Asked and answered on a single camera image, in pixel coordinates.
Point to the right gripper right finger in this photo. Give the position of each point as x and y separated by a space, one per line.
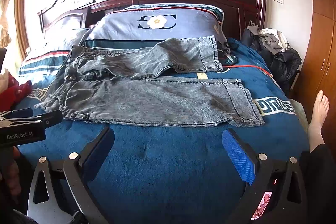
274 189

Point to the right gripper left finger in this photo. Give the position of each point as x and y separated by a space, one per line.
77 169

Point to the grey washed denim pants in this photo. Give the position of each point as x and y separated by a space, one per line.
149 87

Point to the red cloth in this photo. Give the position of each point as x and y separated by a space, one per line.
12 92

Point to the beige curtain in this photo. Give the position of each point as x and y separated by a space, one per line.
5 39

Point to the blue fleece deer blanket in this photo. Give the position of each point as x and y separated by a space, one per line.
175 174

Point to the bare foot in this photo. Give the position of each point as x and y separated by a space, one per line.
320 111

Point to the wooden wardrobe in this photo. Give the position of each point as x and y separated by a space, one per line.
318 70

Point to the black jacket clothes pile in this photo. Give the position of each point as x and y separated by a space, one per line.
282 60

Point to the large grey-blue flower pillow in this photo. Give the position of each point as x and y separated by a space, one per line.
141 26

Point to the wooden window frame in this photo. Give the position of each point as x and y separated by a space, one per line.
20 24

